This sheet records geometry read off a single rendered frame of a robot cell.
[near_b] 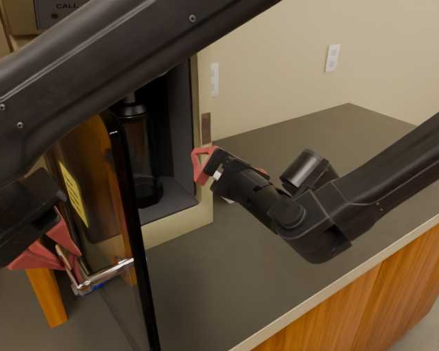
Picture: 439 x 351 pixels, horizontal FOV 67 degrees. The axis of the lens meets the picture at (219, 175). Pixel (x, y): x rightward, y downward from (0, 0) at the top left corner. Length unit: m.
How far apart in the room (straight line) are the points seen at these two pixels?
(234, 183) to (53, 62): 0.38
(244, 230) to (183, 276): 0.20
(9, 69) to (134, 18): 0.07
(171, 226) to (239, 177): 0.31
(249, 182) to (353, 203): 0.17
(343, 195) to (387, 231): 0.51
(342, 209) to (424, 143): 0.12
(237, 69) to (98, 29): 1.09
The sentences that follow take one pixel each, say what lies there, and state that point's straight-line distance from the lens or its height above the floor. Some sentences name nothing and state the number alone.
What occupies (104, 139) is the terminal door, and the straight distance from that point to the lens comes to 0.28.
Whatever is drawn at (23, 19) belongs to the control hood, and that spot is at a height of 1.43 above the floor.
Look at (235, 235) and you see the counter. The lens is 0.81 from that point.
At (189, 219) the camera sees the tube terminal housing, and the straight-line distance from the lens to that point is 0.80.
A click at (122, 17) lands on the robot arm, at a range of 0.18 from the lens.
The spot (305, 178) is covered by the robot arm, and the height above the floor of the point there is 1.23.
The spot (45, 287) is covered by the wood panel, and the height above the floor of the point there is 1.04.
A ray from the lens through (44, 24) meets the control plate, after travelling 0.52.
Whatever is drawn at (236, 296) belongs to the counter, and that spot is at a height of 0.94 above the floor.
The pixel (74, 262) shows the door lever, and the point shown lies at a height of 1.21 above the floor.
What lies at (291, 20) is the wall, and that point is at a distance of 1.39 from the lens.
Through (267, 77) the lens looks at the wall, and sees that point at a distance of 1.37.
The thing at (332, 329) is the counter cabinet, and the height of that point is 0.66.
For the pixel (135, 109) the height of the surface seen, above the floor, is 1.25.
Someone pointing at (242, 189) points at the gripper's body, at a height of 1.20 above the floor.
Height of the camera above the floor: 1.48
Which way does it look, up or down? 32 degrees down
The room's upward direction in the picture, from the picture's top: straight up
